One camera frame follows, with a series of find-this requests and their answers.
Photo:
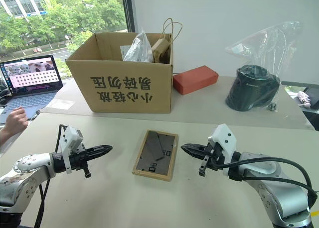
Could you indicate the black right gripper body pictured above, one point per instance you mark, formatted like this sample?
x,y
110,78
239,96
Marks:
x,y
211,158

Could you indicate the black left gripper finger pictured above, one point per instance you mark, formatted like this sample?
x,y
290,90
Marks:
x,y
99,154
102,148

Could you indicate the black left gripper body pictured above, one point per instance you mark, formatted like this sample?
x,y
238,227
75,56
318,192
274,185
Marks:
x,y
78,160

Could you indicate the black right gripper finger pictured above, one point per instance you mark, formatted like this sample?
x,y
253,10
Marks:
x,y
193,147
193,153

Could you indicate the person's forearm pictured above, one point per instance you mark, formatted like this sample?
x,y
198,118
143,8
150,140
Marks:
x,y
5,138

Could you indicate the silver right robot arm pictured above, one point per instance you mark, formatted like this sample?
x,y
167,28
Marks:
x,y
274,188

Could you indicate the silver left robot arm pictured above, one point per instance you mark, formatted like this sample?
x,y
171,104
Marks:
x,y
27,173

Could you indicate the blue open laptop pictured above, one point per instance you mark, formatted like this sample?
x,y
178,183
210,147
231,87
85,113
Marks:
x,y
30,76

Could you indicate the person's bare hand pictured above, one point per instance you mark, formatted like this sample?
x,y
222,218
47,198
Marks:
x,y
16,121

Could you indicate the brown cardboard box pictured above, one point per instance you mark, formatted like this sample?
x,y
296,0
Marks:
x,y
124,88

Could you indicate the red rectangular box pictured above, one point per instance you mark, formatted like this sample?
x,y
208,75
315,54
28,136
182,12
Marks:
x,y
194,78

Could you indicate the small black metal part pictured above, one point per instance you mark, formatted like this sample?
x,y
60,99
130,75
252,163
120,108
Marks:
x,y
272,106

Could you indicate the black round appliance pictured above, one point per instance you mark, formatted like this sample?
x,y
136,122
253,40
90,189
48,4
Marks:
x,y
251,88

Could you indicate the brown paper bag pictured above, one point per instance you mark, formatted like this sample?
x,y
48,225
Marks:
x,y
162,48

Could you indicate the clear plastic bag with parts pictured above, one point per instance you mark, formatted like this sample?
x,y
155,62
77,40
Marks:
x,y
139,50

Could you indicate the pink folded item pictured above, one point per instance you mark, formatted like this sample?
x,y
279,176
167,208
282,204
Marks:
x,y
304,98

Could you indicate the black object in plastic bag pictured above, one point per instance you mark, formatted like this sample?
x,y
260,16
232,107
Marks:
x,y
279,51

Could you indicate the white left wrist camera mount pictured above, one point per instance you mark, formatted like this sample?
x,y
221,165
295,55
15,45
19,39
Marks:
x,y
71,138

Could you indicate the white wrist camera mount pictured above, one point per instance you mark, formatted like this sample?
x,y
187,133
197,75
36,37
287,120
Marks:
x,y
225,138
71,138

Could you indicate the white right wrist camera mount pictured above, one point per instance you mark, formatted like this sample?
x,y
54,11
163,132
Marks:
x,y
225,138

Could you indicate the wooden picture frame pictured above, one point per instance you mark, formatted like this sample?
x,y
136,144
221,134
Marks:
x,y
155,154

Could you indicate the black window frame post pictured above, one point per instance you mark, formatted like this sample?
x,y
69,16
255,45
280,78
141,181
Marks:
x,y
128,9

